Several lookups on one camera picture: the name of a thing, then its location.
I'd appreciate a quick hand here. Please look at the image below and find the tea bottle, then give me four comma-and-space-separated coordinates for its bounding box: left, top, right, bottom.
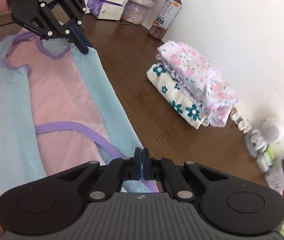
148, 0, 184, 40

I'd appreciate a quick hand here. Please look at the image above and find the folded pink floral cloth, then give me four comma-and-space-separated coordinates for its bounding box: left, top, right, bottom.
156, 41, 238, 127

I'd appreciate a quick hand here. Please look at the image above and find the white robot-shaped speaker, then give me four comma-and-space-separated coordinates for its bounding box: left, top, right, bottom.
245, 116, 284, 155

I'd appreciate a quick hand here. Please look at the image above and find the pink blue purple mesh shirt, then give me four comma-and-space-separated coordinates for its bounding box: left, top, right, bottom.
0, 25, 162, 198

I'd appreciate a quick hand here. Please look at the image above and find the lilac textured vase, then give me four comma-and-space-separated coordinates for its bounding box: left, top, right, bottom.
121, 0, 167, 25

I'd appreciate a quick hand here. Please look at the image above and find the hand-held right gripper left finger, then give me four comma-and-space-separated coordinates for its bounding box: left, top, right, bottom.
55, 147, 142, 202

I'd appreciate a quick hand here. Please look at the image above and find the folded white teal-flower cloth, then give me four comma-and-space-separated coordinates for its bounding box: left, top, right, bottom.
146, 62, 210, 130

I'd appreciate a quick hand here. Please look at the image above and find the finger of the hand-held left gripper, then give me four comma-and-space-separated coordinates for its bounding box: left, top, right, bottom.
58, 0, 94, 49
23, 4, 91, 55

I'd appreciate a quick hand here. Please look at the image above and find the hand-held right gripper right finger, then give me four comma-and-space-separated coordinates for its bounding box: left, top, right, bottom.
143, 147, 230, 202

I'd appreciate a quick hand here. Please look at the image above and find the small green white box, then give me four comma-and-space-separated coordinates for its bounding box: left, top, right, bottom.
256, 145, 275, 173

